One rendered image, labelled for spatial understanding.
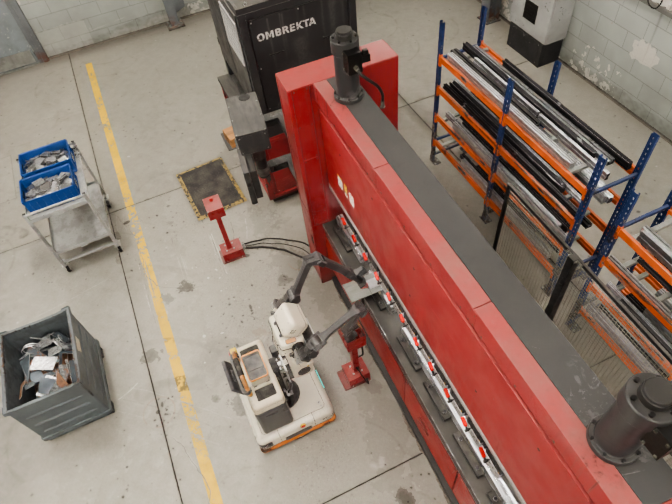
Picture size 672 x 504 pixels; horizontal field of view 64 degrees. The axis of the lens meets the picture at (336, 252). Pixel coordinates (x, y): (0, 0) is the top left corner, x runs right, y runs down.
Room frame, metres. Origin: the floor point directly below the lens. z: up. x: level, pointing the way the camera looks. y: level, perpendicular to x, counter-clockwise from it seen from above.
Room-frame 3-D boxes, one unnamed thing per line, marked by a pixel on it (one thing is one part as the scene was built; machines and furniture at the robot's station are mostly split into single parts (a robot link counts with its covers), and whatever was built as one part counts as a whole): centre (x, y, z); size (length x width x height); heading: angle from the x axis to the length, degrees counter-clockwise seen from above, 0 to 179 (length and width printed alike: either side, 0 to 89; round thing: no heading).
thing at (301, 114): (3.37, -0.19, 1.15); 0.85 x 0.25 x 2.30; 107
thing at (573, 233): (3.74, -1.84, 0.87); 2.20 x 0.50 x 1.75; 18
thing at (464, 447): (1.03, -0.66, 0.89); 0.30 x 0.05 x 0.03; 17
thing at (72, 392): (2.29, 2.52, 0.36); 0.80 x 0.60 x 0.72; 18
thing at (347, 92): (2.93, -0.27, 2.53); 0.33 x 0.25 x 0.47; 17
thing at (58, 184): (4.06, 2.71, 0.92); 0.50 x 0.36 x 0.18; 108
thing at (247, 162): (3.38, 0.62, 1.42); 0.45 x 0.12 x 0.36; 10
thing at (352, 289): (2.34, -0.16, 1.00); 0.26 x 0.18 x 0.01; 107
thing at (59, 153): (4.46, 2.82, 0.92); 0.50 x 0.36 x 0.18; 108
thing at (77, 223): (4.22, 2.75, 0.47); 0.90 x 0.66 x 0.95; 18
